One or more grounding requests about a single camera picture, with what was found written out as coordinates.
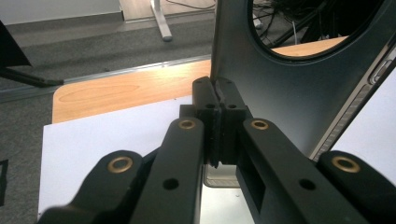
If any bundle of black cables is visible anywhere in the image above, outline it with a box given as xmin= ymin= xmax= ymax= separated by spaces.
xmin=252 ymin=0 xmax=385 ymax=49

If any black stand base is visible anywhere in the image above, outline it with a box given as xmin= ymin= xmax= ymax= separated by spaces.
xmin=0 ymin=20 xmax=65 ymax=89

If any wooden table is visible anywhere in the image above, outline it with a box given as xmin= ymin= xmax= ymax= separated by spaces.
xmin=51 ymin=35 xmax=349 ymax=124

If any dark grey phone case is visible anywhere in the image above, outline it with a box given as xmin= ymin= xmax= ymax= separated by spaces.
xmin=209 ymin=0 xmax=396 ymax=162

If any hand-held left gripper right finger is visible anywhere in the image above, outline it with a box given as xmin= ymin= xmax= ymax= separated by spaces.
xmin=214 ymin=78 xmax=253 ymax=165

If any white paper table cover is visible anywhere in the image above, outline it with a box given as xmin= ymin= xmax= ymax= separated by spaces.
xmin=37 ymin=67 xmax=396 ymax=220

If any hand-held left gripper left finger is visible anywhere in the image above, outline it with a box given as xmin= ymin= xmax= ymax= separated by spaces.
xmin=179 ymin=76 xmax=223 ymax=169

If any white desk leg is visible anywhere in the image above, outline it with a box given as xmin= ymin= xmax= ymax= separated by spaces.
xmin=149 ymin=0 xmax=174 ymax=43

